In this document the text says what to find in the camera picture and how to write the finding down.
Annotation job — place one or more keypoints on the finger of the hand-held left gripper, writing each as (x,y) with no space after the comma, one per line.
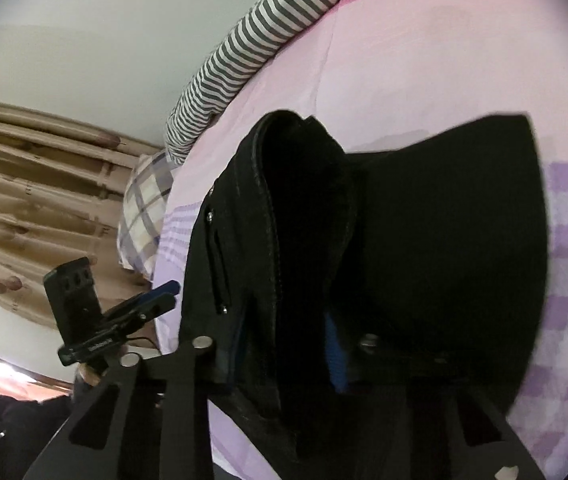
(161,291)
(151,310)

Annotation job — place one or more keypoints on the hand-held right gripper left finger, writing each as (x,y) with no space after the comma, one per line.
(173,410)

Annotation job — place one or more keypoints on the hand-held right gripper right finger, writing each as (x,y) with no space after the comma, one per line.
(336,360)

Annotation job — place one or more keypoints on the black pants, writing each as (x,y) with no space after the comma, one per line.
(439,235)

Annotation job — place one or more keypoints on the plaid pillow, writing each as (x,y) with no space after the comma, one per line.
(141,210)

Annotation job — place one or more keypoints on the beige patterned curtain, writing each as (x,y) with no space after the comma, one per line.
(38,185)

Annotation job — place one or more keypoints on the dark cloth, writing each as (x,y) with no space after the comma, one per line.
(8,435)

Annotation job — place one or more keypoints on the grey striped blanket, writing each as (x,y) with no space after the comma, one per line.
(244,55)

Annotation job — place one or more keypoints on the pink and purple bedsheet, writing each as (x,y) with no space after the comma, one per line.
(414,60)

